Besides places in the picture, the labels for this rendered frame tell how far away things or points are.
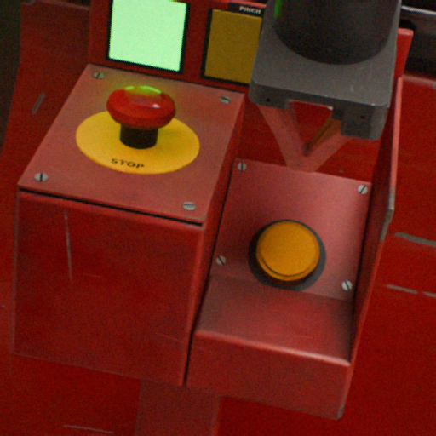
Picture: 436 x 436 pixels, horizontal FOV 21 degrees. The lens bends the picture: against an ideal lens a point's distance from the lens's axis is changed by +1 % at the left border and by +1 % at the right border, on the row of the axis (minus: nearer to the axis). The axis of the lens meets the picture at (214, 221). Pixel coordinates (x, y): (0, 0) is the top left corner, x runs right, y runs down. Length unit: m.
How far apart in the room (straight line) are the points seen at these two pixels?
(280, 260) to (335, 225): 0.05
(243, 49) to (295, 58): 0.18
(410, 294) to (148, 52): 0.31
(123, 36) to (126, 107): 0.10
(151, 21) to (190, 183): 0.13
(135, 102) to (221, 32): 0.10
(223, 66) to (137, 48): 0.06
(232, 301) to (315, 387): 0.07
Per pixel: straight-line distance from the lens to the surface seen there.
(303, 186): 0.73
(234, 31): 0.73
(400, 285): 0.93
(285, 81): 0.54
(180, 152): 0.67
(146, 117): 0.65
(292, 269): 0.69
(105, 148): 0.66
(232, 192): 0.72
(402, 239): 0.90
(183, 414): 0.77
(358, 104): 0.54
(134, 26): 0.74
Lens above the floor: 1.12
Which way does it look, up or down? 34 degrees down
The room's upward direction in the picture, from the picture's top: 8 degrees clockwise
